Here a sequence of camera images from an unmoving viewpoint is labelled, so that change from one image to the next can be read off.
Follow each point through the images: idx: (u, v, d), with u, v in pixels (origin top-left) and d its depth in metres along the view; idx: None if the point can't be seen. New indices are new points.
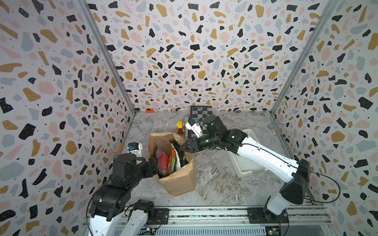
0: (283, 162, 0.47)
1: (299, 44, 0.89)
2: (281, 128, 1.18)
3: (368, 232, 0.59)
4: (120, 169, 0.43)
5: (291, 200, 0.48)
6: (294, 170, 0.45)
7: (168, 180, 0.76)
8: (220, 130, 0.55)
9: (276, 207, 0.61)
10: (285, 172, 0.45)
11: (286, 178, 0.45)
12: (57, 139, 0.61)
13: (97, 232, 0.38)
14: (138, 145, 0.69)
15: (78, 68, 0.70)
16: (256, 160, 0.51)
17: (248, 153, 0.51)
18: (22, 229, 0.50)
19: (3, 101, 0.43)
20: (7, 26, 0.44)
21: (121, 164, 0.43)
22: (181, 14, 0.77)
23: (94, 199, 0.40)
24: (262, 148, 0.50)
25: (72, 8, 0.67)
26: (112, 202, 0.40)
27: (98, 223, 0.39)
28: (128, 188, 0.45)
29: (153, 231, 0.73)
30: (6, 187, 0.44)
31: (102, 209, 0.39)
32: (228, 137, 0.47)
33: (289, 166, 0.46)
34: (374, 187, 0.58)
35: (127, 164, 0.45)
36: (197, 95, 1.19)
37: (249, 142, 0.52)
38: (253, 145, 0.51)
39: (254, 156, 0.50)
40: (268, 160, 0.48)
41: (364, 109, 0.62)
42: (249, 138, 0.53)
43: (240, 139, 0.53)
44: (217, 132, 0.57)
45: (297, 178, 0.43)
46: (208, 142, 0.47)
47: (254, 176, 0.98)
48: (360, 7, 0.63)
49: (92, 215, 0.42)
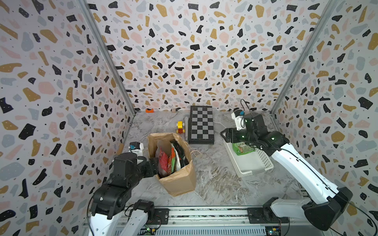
0: (321, 183, 0.42)
1: (299, 44, 0.89)
2: (281, 128, 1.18)
3: (368, 231, 0.59)
4: (121, 167, 0.43)
5: (316, 221, 0.44)
6: (331, 194, 0.41)
7: (168, 180, 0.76)
8: (260, 129, 0.54)
9: (280, 210, 0.61)
10: (320, 192, 0.41)
11: (318, 197, 0.42)
12: (57, 139, 0.61)
13: (98, 230, 0.38)
14: (139, 144, 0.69)
15: (78, 68, 0.70)
16: (291, 169, 0.47)
17: (285, 161, 0.48)
18: (22, 229, 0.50)
19: (3, 101, 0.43)
20: (7, 26, 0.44)
21: (122, 162, 0.43)
22: (181, 14, 0.77)
23: (95, 197, 0.40)
24: (301, 161, 0.46)
25: (72, 8, 0.67)
26: (113, 201, 0.40)
27: (99, 221, 0.39)
28: (129, 186, 0.45)
29: (153, 231, 0.73)
30: (6, 187, 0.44)
31: (103, 207, 0.40)
32: (267, 137, 0.52)
33: (326, 189, 0.41)
34: (374, 187, 0.58)
35: (128, 163, 0.45)
36: (197, 95, 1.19)
37: (290, 151, 0.49)
38: (292, 155, 0.48)
39: (290, 164, 0.47)
40: (306, 175, 0.44)
41: (364, 109, 0.63)
42: (289, 146, 0.50)
43: (279, 143, 0.50)
44: (256, 130, 0.55)
45: (333, 204, 0.39)
46: (245, 137, 0.60)
47: (254, 176, 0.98)
48: (360, 7, 0.63)
49: (93, 212, 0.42)
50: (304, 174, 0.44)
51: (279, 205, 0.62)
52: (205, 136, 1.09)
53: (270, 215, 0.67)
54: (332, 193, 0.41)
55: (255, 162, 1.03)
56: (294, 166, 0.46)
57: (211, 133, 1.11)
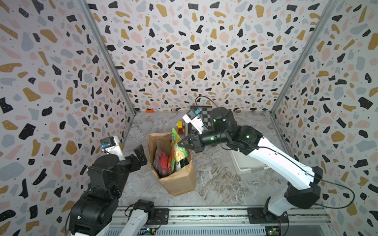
0: (301, 171, 0.42)
1: (299, 44, 0.89)
2: (281, 128, 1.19)
3: (368, 232, 0.59)
4: (98, 178, 0.34)
5: (296, 203, 0.47)
6: (311, 179, 0.42)
7: (168, 180, 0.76)
8: (231, 127, 0.46)
9: (275, 208, 0.61)
10: (302, 180, 0.42)
11: (302, 188, 0.43)
12: (58, 139, 0.62)
13: None
14: (113, 139, 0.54)
15: (78, 68, 0.70)
16: (271, 164, 0.45)
17: (263, 158, 0.45)
18: (22, 229, 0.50)
19: (3, 101, 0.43)
20: (7, 26, 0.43)
21: (98, 174, 0.34)
22: (181, 14, 0.77)
23: (72, 215, 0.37)
24: (279, 153, 0.44)
25: (72, 8, 0.67)
26: (93, 217, 0.34)
27: None
28: (112, 197, 0.38)
29: (154, 231, 0.73)
30: (6, 187, 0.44)
31: (83, 224, 0.34)
32: (240, 136, 0.46)
33: (305, 175, 0.42)
34: (374, 187, 0.58)
35: (106, 173, 0.36)
36: (197, 95, 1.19)
37: (266, 146, 0.44)
38: (270, 150, 0.44)
39: (270, 161, 0.44)
40: (287, 167, 0.43)
41: (364, 109, 0.63)
42: (264, 140, 0.46)
43: (255, 140, 0.45)
44: (228, 129, 0.47)
45: (316, 190, 0.40)
46: (213, 139, 0.50)
47: (254, 176, 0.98)
48: (360, 7, 0.63)
49: (73, 231, 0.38)
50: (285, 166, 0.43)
51: (272, 205, 0.64)
52: None
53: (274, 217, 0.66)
54: (311, 178, 0.42)
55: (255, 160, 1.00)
56: (273, 162, 0.44)
57: None
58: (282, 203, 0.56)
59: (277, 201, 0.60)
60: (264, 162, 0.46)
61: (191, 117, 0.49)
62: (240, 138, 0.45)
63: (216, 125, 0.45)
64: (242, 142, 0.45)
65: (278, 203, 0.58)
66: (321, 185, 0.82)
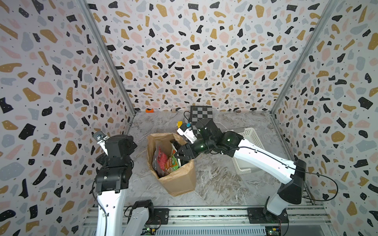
0: (282, 165, 0.46)
1: (299, 44, 0.89)
2: (281, 128, 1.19)
3: (368, 232, 0.59)
4: (114, 147, 0.44)
5: (289, 200, 0.48)
6: (293, 172, 0.44)
7: (167, 180, 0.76)
8: (214, 133, 0.52)
9: (273, 206, 0.61)
10: (284, 173, 0.44)
11: (286, 181, 0.45)
12: (57, 139, 0.61)
13: (108, 206, 0.40)
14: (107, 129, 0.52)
15: (78, 68, 0.70)
16: (255, 162, 0.49)
17: (245, 156, 0.49)
18: (21, 229, 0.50)
19: (3, 101, 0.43)
20: (7, 26, 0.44)
21: (114, 143, 0.44)
22: (181, 14, 0.77)
23: (98, 179, 0.42)
24: (259, 151, 0.49)
25: (72, 8, 0.67)
26: (117, 178, 0.42)
27: (108, 198, 0.40)
28: (129, 164, 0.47)
29: (153, 231, 0.73)
30: (6, 187, 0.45)
31: (108, 186, 0.41)
32: (223, 140, 0.53)
33: (287, 168, 0.45)
34: (374, 187, 0.58)
35: (120, 142, 0.46)
36: (197, 95, 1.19)
37: (245, 146, 0.50)
38: (250, 148, 0.49)
39: (251, 159, 0.49)
40: (267, 163, 0.46)
41: (364, 109, 0.62)
42: (244, 141, 0.51)
43: (236, 142, 0.51)
44: (212, 136, 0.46)
45: (296, 181, 0.42)
46: (203, 147, 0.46)
47: (254, 176, 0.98)
48: (360, 7, 0.63)
49: (100, 191, 0.41)
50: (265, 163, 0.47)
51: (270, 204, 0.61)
52: None
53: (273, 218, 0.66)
54: (293, 170, 0.45)
55: None
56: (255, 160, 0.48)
57: None
58: (278, 201, 0.56)
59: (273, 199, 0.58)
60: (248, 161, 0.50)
61: (183, 130, 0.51)
62: (224, 144, 0.51)
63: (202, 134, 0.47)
64: (226, 145, 0.50)
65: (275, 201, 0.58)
66: (321, 185, 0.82)
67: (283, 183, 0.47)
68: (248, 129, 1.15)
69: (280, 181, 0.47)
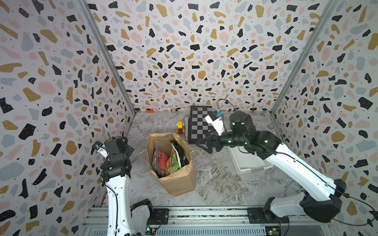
0: (321, 181, 0.41)
1: (299, 44, 0.89)
2: (281, 128, 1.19)
3: (368, 231, 0.59)
4: (113, 146, 0.53)
5: (315, 216, 0.45)
6: (331, 191, 0.40)
7: (168, 180, 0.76)
8: (249, 132, 0.47)
9: (280, 210, 0.61)
10: (323, 191, 0.40)
11: (322, 198, 0.41)
12: (57, 139, 0.61)
13: (116, 188, 0.46)
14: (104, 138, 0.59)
15: (78, 68, 0.70)
16: (289, 171, 0.45)
17: (281, 163, 0.45)
18: (22, 229, 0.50)
19: (3, 101, 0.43)
20: (7, 26, 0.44)
21: (112, 142, 0.52)
22: (181, 14, 0.77)
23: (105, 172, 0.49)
24: (298, 161, 0.44)
25: (72, 8, 0.67)
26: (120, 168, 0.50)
27: (115, 182, 0.47)
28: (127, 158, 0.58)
29: (153, 231, 0.73)
30: (6, 187, 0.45)
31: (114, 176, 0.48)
32: (258, 140, 0.47)
33: (326, 186, 0.41)
34: (374, 187, 0.58)
35: (117, 141, 0.55)
36: (197, 95, 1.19)
37: (284, 152, 0.45)
38: (289, 156, 0.44)
39: (287, 167, 0.44)
40: (307, 176, 0.42)
41: (364, 109, 0.63)
42: (283, 146, 0.46)
43: (273, 146, 0.46)
44: (246, 133, 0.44)
45: (336, 202, 0.39)
46: (231, 141, 0.53)
47: (254, 176, 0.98)
48: (360, 7, 0.63)
49: (108, 179, 0.47)
50: (304, 174, 0.42)
51: (278, 206, 0.62)
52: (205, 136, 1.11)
53: (272, 218, 0.66)
54: (332, 190, 0.41)
55: (254, 160, 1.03)
56: (294, 169, 0.43)
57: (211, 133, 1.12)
58: (287, 208, 0.56)
59: (283, 204, 0.59)
60: (283, 168, 0.46)
61: (212, 119, 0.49)
62: (259, 144, 0.46)
63: (235, 129, 0.50)
64: (261, 146, 0.45)
65: (284, 206, 0.58)
66: None
67: (314, 199, 0.43)
68: None
69: (312, 196, 0.43)
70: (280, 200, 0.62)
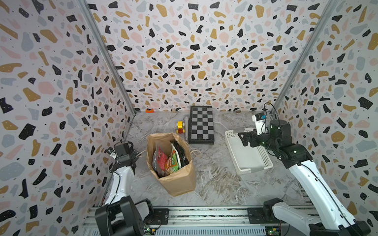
0: (337, 210, 0.40)
1: (299, 44, 0.89)
2: None
3: (368, 232, 0.59)
4: (122, 149, 0.64)
5: None
6: (345, 223, 0.38)
7: (168, 180, 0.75)
8: (283, 138, 0.51)
9: (283, 215, 0.60)
10: (332, 217, 0.39)
11: (329, 223, 0.40)
12: (57, 139, 0.61)
13: (121, 173, 0.55)
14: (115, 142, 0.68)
15: (78, 68, 0.70)
16: (306, 188, 0.46)
17: (300, 176, 0.46)
18: (22, 229, 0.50)
19: (3, 101, 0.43)
20: (7, 26, 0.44)
21: (121, 147, 0.64)
22: (181, 14, 0.77)
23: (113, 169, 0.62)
24: (320, 182, 0.44)
25: (72, 8, 0.67)
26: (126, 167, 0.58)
27: (121, 169, 0.58)
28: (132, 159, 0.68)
29: (153, 231, 0.73)
30: (6, 187, 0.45)
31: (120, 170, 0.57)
32: (288, 149, 0.50)
33: (340, 217, 0.39)
34: (374, 187, 0.58)
35: (126, 146, 0.67)
36: (197, 95, 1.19)
37: (309, 168, 0.46)
38: (311, 172, 0.45)
39: (306, 182, 0.45)
40: (322, 195, 0.42)
41: (364, 109, 0.63)
42: (311, 163, 0.47)
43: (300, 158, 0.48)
44: (280, 139, 0.53)
45: (342, 232, 0.37)
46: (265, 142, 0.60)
47: (254, 176, 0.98)
48: (360, 7, 0.63)
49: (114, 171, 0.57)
50: (319, 193, 0.42)
51: (282, 211, 0.61)
52: (205, 136, 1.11)
53: (268, 213, 0.67)
54: (347, 223, 0.38)
55: (255, 160, 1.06)
56: (310, 184, 0.44)
57: (211, 133, 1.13)
58: (291, 217, 0.56)
59: (289, 213, 0.58)
60: (301, 183, 0.47)
61: (257, 119, 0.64)
62: (285, 151, 0.50)
63: (273, 132, 0.54)
64: (287, 154, 0.49)
65: (288, 215, 0.57)
66: None
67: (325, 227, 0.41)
68: (248, 128, 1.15)
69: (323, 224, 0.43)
70: (289, 208, 0.61)
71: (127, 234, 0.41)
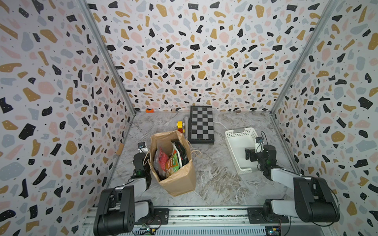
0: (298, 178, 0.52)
1: (299, 44, 0.89)
2: (281, 128, 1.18)
3: (368, 231, 0.59)
4: (140, 163, 0.66)
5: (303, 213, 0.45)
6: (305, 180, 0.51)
7: (168, 182, 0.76)
8: (269, 159, 0.72)
9: (279, 207, 0.62)
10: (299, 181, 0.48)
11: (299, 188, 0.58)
12: (57, 139, 0.61)
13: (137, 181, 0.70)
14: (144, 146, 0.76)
15: (78, 68, 0.70)
16: (281, 180, 0.61)
17: (275, 175, 0.65)
18: (22, 229, 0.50)
19: (3, 101, 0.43)
20: (7, 26, 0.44)
21: (139, 162, 0.67)
22: (181, 14, 0.77)
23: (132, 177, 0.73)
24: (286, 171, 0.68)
25: (72, 8, 0.67)
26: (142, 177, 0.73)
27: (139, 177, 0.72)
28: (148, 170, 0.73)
29: (154, 231, 0.73)
30: (6, 187, 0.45)
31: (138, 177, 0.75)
32: (269, 166, 0.73)
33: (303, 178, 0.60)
34: (374, 187, 0.58)
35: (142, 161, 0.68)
36: (197, 95, 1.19)
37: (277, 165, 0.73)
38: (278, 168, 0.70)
39: (278, 176, 0.63)
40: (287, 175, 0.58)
41: (364, 109, 0.63)
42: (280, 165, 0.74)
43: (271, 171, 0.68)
44: (266, 159, 0.77)
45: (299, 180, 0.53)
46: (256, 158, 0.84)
47: (254, 176, 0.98)
48: (360, 7, 0.63)
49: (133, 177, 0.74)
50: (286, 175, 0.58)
51: (278, 202, 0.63)
52: (205, 136, 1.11)
53: (268, 210, 0.68)
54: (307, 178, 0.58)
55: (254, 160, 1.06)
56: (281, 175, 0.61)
57: (211, 133, 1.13)
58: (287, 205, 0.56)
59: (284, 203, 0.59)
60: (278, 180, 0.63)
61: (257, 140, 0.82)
62: (267, 168, 0.72)
63: (265, 154, 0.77)
64: (267, 170, 0.70)
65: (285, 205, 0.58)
66: None
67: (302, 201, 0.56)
68: (248, 128, 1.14)
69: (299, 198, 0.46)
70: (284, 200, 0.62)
71: (116, 225, 0.41)
